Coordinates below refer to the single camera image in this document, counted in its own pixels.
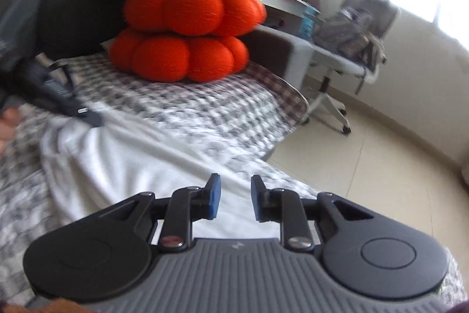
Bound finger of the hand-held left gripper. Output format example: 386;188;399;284
35;73;104;127

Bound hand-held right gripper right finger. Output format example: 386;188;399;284
250;174;374;251

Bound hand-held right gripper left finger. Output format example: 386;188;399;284
93;174;222;251

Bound white pants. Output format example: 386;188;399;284
38;109;319;244

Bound person's left hand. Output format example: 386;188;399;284
0;107;20;154

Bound dark grey sofa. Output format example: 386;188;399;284
0;0;314;160

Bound grey checked quilted blanket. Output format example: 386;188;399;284
0;51;458;306

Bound orange pumpkin cushion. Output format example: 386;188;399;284
109;29;250;82
123;0;267;37

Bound white office chair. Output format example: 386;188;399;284
304;0;398;134

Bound blue patterned cloth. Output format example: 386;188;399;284
298;5;319;37

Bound grey backpack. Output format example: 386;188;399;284
315;7;387;57

